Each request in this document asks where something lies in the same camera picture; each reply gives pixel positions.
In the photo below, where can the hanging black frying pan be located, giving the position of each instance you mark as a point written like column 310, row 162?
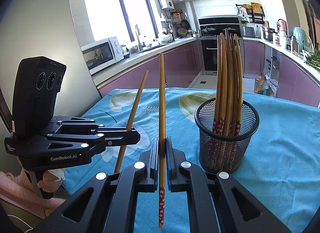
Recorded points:
column 185, row 24

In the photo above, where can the purple kitchen cabinets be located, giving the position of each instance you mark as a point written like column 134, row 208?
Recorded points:
column 297, row 81

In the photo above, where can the black wall shelf rack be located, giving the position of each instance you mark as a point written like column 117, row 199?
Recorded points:
column 250, row 13

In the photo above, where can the blue floral tablecloth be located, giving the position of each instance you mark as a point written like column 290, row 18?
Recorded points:
column 280, row 166

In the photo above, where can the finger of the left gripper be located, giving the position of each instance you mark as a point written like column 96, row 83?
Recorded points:
column 73, row 125
column 85, row 146

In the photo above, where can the cooking oil bottle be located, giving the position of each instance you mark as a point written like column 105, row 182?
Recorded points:
column 259, row 84

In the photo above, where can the kitchen faucet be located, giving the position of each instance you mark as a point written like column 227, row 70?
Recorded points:
column 137, row 30

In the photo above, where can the pink thermos kettle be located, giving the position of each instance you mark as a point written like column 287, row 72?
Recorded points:
column 282, row 28

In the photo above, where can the black built-in oven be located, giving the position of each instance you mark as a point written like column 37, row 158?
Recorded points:
column 209, row 51

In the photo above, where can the black mesh utensil holder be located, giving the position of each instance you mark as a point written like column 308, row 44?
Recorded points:
column 223, row 152

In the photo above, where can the green leafy vegetables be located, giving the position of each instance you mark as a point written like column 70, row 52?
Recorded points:
column 313, row 60

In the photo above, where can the black range hood stove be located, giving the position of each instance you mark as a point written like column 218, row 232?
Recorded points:
column 211, row 26

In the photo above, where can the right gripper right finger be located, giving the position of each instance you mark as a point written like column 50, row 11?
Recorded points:
column 217, row 202

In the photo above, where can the person's left hand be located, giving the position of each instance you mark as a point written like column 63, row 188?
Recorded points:
column 50, row 182

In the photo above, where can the white microwave oven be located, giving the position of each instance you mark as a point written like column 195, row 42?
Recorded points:
column 102, row 54

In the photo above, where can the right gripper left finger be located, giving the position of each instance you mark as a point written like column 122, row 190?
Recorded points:
column 106, row 203

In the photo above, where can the wooden chopstick red end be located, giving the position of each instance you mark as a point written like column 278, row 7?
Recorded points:
column 232, row 127
column 162, row 138
column 230, row 94
column 225, row 62
column 239, row 81
column 235, row 71
column 130, row 122

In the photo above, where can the pink left sleeve forearm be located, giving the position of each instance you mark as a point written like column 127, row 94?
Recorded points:
column 19, row 192

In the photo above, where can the steel cooking pot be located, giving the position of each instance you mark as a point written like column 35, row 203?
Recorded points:
column 267, row 33

